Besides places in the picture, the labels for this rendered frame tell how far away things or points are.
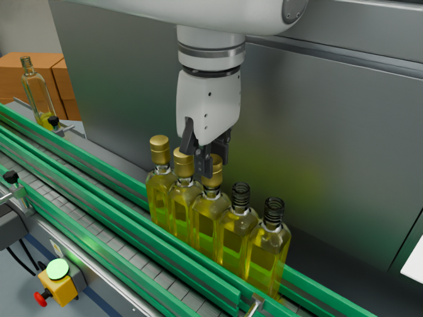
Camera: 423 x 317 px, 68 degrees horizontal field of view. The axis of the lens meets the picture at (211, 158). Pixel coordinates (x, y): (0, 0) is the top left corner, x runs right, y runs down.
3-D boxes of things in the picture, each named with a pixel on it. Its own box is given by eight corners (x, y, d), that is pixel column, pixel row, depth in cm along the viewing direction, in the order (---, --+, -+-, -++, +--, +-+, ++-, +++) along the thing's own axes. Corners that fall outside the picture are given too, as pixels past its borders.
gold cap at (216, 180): (226, 178, 53) (227, 157, 50) (214, 190, 51) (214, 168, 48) (209, 170, 55) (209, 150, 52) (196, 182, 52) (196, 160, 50)
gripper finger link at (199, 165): (196, 134, 47) (197, 170, 51) (182, 144, 45) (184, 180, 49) (213, 141, 45) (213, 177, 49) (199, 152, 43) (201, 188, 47)
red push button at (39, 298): (53, 290, 71) (39, 302, 68) (58, 300, 73) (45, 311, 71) (43, 280, 73) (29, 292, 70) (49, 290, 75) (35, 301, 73)
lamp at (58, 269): (73, 270, 73) (70, 262, 71) (55, 284, 70) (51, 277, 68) (62, 260, 75) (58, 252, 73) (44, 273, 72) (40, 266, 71)
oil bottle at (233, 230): (253, 279, 65) (263, 206, 52) (238, 300, 61) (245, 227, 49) (230, 265, 68) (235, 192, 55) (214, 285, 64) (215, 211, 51)
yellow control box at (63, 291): (88, 287, 78) (81, 269, 73) (61, 311, 73) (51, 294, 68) (72, 272, 81) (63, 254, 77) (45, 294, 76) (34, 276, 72)
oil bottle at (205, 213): (230, 264, 68) (234, 191, 55) (214, 283, 64) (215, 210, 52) (208, 251, 71) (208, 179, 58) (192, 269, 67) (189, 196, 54)
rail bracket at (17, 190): (38, 214, 80) (19, 173, 72) (9, 232, 76) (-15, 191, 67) (30, 207, 82) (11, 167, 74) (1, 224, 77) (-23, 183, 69)
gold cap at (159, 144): (153, 153, 60) (150, 134, 57) (172, 153, 60) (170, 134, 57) (150, 165, 57) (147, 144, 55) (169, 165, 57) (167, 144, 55)
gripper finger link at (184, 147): (200, 94, 42) (213, 116, 47) (170, 141, 40) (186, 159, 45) (207, 96, 42) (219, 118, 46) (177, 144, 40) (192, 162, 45)
